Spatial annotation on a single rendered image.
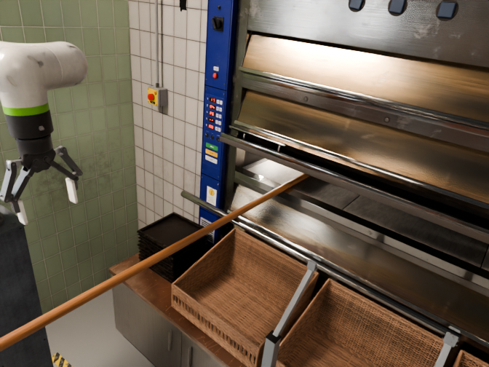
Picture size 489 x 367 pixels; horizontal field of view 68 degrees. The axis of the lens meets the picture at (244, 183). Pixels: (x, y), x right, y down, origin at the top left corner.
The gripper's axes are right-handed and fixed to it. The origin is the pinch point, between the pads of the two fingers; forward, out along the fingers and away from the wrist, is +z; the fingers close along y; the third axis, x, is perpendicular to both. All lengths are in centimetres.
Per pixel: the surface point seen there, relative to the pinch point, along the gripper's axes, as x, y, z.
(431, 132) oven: 72, -102, -11
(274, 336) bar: 48, -44, 56
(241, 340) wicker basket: 28, -53, 80
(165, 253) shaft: 8.9, -30.8, 28.9
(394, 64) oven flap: 54, -107, -32
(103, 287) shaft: 7.0, -7.1, 28.2
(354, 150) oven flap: 46, -103, 2
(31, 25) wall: -109, -61, -36
